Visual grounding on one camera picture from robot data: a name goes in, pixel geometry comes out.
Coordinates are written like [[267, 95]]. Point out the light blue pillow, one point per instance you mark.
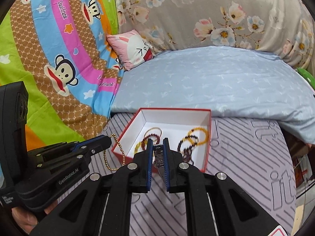
[[228, 81]]

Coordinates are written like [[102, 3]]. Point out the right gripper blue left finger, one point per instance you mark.
[[101, 205]]

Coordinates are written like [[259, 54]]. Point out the pink bunny pillow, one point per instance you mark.
[[131, 48]]

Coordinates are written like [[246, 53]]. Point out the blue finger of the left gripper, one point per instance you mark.
[[92, 146]]

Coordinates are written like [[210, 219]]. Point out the colorful monkey cartoon quilt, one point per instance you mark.
[[58, 48]]

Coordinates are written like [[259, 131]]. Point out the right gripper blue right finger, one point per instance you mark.
[[215, 204]]

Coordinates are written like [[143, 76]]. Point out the grey floral blanket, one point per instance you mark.
[[282, 27]]

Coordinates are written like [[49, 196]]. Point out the grey striped bed sheet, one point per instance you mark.
[[253, 153]]

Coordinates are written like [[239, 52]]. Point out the silver metal wristwatch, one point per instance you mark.
[[158, 159]]

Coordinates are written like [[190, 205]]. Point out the red cardboard jewelry box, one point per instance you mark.
[[175, 124]]

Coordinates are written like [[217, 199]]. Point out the person left hand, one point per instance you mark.
[[25, 219]]

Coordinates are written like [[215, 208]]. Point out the green object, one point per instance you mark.
[[307, 76]]

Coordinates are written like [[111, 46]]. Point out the thin gold bangle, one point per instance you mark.
[[155, 131]]

